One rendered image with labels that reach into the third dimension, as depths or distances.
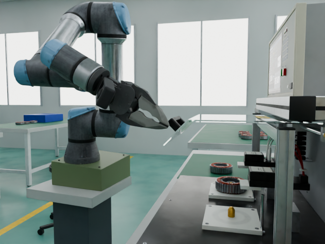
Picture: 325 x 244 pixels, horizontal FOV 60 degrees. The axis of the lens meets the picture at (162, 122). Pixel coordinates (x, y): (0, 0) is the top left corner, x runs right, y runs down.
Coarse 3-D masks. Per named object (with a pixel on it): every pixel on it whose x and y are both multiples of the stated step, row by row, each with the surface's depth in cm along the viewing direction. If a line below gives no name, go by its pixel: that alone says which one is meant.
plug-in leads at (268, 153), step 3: (267, 144) 98; (270, 144) 97; (267, 147) 98; (270, 147) 97; (267, 150) 98; (270, 150) 96; (267, 153) 99; (270, 153) 96; (267, 156) 99; (270, 156) 96; (267, 159) 97; (270, 159) 97
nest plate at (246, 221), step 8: (208, 208) 85; (216, 208) 85; (224, 208) 85; (240, 208) 85; (248, 208) 85; (208, 216) 79; (216, 216) 79; (224, 216) 79; (240, 216) 79; (248, 216) 79; (256, 216) 79; (208, 224) 74; (216, 224) 74; (224, 224) 74; (232, 224) 74; (240, 224) 74; (248, 224) 74; (256, 224) 74; (240, 232) 72; (248, 232) 71; (256, 232) 71
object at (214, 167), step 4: (212, 164) 141; (216, 164) 143; (220, 164) 144; (224, 164) 143; (228, 164) 141; (212, 168) 138; (216, 168) 136; (220, 168) 135; (224, 168) 135; (228, 168) 136; (232, 168) 138; (216, 172) 136; (220, 172) 136; (224, 172) 135; (228, 172) 136
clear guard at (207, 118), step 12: (192, 120) 62; (204, 120) 61; (216, 120) 60; (228, 120) 60; (240, 120) 60; (252, 120) 60; (264, 120) 60; (276, 120) 60; (288, 120) 60; (180, 132) 75
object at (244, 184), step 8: (256, 168) 77; (264, 168) 77; (248, 176) 78; (256, 176) 74; (264, 176) 73; (272, 176) 73; (240, 184) 76; (248, 184) 76; (256, 184) 74; (264, 184) 73; (272, 184) 73; (296, 184) 71; (304, 184) 71
